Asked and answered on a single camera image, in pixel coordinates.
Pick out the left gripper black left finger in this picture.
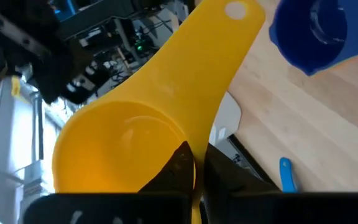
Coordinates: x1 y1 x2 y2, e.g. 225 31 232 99
23 141 196 224

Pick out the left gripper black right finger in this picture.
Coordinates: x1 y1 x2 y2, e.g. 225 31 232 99
202 144 358 224

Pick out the small blue measuring cup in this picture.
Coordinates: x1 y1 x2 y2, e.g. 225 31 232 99
278 157 298 193

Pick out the yellow measuring cup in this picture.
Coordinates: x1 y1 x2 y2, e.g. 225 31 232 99
52 0 266 224

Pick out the navy blue measuring cup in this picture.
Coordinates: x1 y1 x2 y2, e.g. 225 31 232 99
268 0 358 77

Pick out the white plastic basket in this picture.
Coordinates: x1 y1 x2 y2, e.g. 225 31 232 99
0 77 242 224

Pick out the small yellow tag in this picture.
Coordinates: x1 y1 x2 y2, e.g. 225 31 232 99
11 76 21 97

